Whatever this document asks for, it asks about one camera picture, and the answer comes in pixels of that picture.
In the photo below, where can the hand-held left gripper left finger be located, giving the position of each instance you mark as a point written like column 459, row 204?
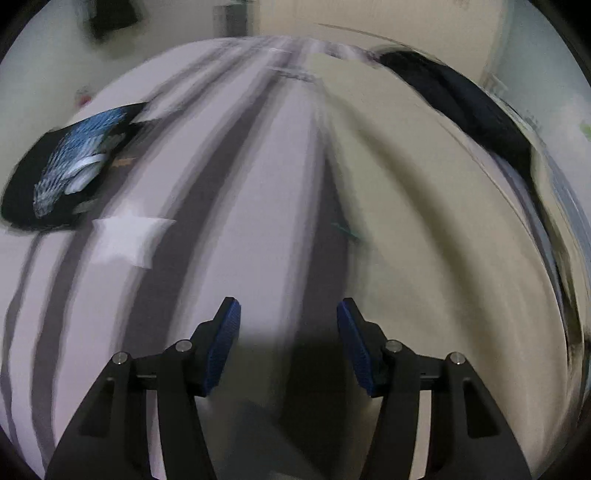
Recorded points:
column 224, row 350

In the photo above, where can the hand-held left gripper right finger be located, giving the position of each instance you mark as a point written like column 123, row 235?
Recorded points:
column 355, row 350

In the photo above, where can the beige garment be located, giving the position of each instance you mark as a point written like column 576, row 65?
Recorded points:
column 438, row 230

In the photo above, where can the dark clothes pile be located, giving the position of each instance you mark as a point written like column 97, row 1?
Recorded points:
column 461, row 101

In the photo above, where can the striped bed sheet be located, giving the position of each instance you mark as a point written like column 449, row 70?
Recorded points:
column 258, row 184

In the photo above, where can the black garment with blue print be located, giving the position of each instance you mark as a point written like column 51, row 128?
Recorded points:
column 27, row 184

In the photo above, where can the dark hanging object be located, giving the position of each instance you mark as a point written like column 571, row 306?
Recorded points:
column 113, row 18

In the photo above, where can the green wall sticker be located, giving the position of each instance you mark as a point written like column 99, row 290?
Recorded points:
column 585, row 128

